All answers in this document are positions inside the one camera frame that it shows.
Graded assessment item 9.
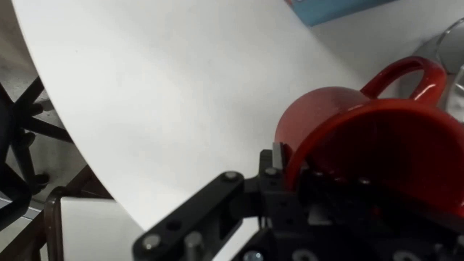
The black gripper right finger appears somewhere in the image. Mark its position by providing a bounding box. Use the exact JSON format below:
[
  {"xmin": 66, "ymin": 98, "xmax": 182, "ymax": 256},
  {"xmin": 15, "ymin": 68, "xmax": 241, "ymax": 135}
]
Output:
[{"xmin": 303, "ymin": 168, "xmax": 464, "ymax": 261}]

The teal printed cardboard box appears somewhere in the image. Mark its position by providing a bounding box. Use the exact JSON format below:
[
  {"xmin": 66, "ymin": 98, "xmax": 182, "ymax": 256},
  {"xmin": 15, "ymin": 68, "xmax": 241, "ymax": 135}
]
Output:
[{"xmin": 285, "ymin": 0, "xmax": 398, "ymax": 27}]

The brown wooden furniture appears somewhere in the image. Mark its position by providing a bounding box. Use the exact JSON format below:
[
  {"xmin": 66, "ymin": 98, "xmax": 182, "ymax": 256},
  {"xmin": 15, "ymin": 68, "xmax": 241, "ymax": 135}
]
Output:
[{"xmin": 42, "ymin": 164, "xmax": 115, "ymax": 261}]

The red mug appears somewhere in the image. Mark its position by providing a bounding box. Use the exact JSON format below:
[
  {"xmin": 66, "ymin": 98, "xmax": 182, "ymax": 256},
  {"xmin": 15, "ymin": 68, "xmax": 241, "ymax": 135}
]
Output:
[{"xmin": 274, "ymin": 55, "xmax": 464, "ymax": 220}]

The black office chair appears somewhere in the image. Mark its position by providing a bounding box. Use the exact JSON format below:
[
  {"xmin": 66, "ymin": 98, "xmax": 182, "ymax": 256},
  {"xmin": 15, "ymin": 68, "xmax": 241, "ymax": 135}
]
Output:
[{"xmin": 0, "ymin": 77, "xmax": 76, "ymax": 233}]

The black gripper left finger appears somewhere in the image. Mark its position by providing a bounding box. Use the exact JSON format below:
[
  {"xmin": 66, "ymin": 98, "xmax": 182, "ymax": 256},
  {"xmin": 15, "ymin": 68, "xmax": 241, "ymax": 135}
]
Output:
[{"xmin": 132, "ymin": 142, "xmax": 295, "ymax": 261}]

